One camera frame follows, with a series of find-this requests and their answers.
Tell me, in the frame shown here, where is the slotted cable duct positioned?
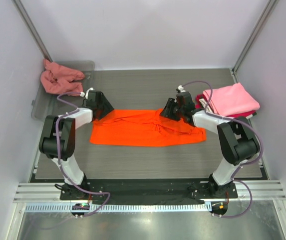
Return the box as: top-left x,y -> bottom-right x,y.
25,202 -> 212,214

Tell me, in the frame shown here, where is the light pink folded t shirt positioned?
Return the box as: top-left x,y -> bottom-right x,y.
203,83 -> 260,117

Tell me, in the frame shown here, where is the purple cable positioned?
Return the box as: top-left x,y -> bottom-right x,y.
177,80 -> 266,219
56,91 -> 111,217

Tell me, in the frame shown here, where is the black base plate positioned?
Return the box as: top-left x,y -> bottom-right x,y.
55,178 -> 238,205

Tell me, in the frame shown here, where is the left frame post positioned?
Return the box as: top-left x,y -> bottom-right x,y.
12,0 -> 52,61

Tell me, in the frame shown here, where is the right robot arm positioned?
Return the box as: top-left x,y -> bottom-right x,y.
160,91 -> 261,198

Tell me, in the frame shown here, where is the orange t shirt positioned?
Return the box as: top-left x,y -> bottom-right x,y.
89,109 -> 207,147

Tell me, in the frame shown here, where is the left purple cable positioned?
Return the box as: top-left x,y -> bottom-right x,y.
56,91 -> 111,217

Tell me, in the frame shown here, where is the clear grey plastic bin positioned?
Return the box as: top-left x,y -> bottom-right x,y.
31,60 -> 95,121

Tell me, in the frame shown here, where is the frame post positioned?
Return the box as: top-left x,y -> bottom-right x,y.
231,0 -> 279,76
12,0 -> 52,61

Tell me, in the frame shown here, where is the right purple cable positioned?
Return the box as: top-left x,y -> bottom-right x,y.
177,80 -> 266,219

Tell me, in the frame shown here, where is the salmon pink crumpled t shirt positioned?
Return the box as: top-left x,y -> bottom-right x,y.
40,59 -> 85,96

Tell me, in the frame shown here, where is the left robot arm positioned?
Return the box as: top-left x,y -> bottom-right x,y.
39,88 -> 114,200

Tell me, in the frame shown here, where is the magenta folded t shirt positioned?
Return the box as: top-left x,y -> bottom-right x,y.
195,94 -> 257,119

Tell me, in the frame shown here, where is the right frame post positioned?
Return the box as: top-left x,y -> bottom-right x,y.
231,0 -> 279,76

